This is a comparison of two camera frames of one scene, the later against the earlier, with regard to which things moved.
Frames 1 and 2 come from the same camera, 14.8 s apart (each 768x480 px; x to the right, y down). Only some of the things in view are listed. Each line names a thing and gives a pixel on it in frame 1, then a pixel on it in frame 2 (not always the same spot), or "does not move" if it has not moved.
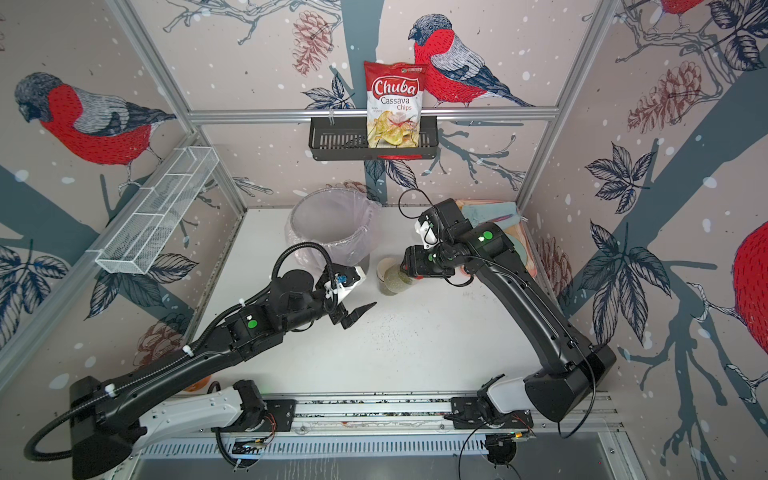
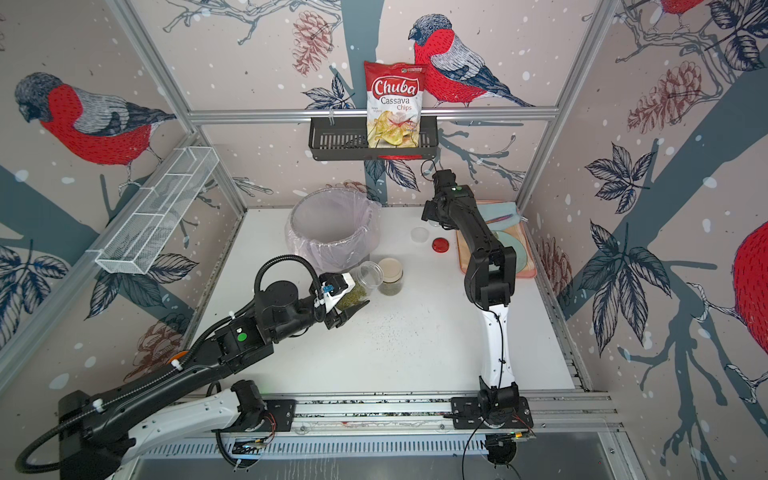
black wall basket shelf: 347,139 does not move
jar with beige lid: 390,278 does not move
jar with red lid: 396,281 → 366,276
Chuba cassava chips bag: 394,102 does not move
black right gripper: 414,265 → 427,214
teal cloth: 499,213 does not move
